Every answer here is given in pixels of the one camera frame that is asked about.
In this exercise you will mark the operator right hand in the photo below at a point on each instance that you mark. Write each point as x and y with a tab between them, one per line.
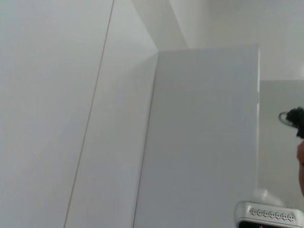
301	154

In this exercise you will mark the operator right forearm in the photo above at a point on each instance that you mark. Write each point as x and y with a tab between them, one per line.
302	183

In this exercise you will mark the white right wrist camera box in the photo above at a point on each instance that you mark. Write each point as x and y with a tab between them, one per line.
266	215

